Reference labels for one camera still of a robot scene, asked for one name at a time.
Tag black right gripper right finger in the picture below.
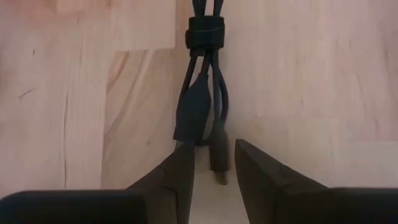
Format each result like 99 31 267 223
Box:
234 139 332 224

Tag black bungee cord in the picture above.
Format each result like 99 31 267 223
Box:
172 0 230 186

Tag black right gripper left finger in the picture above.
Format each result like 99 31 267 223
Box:
126 139 196 224

